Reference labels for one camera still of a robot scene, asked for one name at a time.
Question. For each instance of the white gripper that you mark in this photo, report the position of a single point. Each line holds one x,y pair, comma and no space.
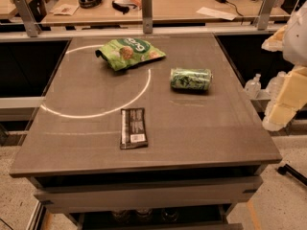
295,40

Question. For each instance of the green drink can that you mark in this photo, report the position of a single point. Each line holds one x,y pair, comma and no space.
190,79

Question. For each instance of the clear sanitizer bottle right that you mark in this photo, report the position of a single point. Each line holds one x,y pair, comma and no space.
275,84

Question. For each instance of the clear sanitizer bottle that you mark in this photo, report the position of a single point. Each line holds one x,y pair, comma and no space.
253,86
275,84

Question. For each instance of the clear sanitizer bottle left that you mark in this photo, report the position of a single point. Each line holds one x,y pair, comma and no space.
253,86

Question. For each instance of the white paper sheet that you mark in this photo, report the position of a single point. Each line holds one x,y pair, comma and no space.
216,14

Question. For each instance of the black stand foot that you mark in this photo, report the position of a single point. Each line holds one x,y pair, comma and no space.
293,172

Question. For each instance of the dark brown snack bar wrapper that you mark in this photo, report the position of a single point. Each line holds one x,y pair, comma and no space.
133,129

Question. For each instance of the green snack bag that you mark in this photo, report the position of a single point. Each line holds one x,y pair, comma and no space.
123,53

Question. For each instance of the black sunglasses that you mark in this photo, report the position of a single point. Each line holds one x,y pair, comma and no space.
123,8

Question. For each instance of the small paper card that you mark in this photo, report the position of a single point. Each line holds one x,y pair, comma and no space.
65,9

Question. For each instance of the grey table drawer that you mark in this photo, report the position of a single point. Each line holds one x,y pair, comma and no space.
130,196

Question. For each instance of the grey metal bracket right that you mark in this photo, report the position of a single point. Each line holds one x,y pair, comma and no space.
262,19

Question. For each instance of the grey metal bracket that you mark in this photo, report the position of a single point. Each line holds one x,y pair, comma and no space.
262,19
32,29
147,16

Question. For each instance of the grey metal bracket middle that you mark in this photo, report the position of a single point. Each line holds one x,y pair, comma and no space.
147,16

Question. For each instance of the grey metal bracket left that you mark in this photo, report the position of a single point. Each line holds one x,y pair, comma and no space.
32,29

